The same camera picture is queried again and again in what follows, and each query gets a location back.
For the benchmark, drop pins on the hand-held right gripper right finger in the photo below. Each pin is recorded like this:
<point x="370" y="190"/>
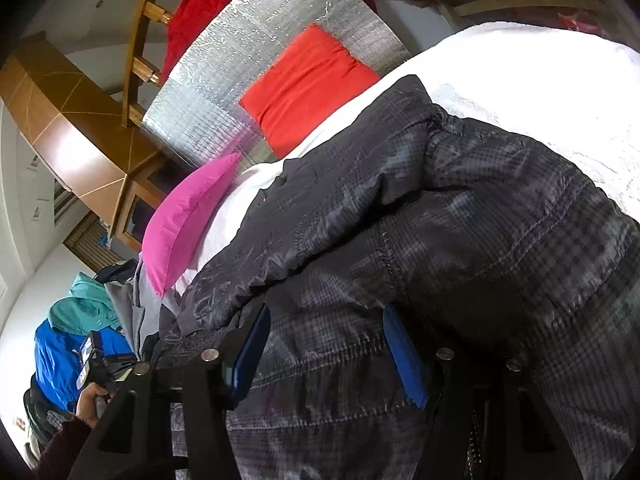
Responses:
<point x="407" y="365"/>

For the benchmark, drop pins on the silver foil mat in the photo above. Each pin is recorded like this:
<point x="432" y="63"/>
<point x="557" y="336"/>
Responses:
<point x="260" y="55"/>

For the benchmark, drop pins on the orange-red pillow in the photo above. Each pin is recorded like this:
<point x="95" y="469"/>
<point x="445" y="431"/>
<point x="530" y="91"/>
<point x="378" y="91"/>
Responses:
<point x="305" y="90"/>

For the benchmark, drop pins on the grey garment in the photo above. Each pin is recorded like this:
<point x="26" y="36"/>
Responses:
<point x="132" y="310"/>

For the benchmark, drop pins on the brown slatted panel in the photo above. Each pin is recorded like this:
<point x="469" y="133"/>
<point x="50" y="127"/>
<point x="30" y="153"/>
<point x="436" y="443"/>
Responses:
<point x="92" y="240"/>

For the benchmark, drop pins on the dark plaid padded jacket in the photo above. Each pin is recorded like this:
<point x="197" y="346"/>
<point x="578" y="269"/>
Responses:
<point x="400" y="240"/>

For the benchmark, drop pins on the wooden chair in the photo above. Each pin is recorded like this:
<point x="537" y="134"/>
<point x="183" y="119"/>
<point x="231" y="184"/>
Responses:
<point x="145" y="25"/>

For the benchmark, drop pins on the person's left hand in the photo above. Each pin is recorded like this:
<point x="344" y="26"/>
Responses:
<point x="87" y="405"/>

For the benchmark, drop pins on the red cloth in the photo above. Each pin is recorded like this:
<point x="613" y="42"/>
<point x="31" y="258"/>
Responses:
<point x="200" y="15"/>

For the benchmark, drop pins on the blue jacket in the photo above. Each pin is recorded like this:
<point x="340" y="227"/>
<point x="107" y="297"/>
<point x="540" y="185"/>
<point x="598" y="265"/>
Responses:
<point x="60" y="360"/>

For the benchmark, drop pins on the pink pillow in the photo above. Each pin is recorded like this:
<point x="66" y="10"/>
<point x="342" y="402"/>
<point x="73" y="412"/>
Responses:
<point x="190" y="220"/>

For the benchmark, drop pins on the teal jacket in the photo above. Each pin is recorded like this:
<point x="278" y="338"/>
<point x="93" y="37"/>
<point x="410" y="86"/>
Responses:
<point x="87" y="302"/>

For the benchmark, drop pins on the dark garment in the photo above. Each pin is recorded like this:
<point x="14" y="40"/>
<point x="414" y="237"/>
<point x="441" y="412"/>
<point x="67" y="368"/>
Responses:
<point x="42" y="415"/>

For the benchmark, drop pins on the white fleece blanket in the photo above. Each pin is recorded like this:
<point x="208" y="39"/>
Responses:
<point x="540" y="85"/>

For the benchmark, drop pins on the wooden cabinet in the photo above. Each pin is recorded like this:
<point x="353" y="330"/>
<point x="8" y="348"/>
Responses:
<point x="75" y="125"/>

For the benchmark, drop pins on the person's left forearm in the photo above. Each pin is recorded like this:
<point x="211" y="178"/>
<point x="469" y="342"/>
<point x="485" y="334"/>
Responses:
<point x="62" y="447"/>

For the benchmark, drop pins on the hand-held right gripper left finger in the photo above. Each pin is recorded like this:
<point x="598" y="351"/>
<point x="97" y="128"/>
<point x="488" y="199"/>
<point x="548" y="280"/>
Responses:
<point x="250" y="360"/>

